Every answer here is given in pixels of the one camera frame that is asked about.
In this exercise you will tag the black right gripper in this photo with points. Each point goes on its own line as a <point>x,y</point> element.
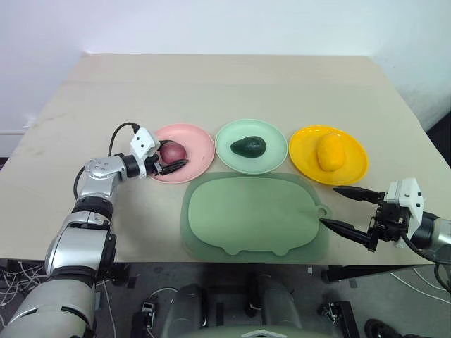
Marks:
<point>391,222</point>

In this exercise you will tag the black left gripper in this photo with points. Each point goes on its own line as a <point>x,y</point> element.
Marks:
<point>155,167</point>

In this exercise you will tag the purple red onion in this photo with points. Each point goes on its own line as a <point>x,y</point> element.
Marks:
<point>173,153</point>

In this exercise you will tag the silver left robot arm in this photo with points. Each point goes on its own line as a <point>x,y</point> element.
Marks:
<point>88,225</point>

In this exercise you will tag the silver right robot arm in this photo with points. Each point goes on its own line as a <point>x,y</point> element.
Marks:
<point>440,232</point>

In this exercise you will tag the pink round plate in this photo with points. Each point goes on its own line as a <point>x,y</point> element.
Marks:
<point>197,148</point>

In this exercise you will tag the yellow round plate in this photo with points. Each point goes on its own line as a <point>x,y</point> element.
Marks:
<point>352,165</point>

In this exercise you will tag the light green round plate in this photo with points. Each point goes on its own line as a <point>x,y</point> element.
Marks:
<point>271,155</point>

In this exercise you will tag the yellow mango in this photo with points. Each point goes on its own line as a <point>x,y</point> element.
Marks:
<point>330,153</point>

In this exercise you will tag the dark green translucent mat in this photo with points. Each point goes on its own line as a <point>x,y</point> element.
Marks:
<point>184,229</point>

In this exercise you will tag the dark green avocado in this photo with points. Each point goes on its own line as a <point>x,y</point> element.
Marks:
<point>248,147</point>

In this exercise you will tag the light green pig-shaped board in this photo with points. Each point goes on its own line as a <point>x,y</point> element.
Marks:
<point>250,211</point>

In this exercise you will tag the black caster foot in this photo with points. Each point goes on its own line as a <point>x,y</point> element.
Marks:
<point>338,317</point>
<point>148,313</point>

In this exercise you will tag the black shoe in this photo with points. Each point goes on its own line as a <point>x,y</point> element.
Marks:
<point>380,329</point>

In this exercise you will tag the dark rounded shape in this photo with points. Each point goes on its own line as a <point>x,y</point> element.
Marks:
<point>186,310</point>
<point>278,306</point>

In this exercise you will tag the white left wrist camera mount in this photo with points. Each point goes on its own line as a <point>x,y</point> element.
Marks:
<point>141,141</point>

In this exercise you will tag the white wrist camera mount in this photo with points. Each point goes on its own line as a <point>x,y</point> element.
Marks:
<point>141,141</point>
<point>412,197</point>

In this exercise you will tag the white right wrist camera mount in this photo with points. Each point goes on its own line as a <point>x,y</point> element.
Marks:
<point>412,197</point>

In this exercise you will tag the black table frame bar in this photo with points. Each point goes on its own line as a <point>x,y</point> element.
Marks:
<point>366,272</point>

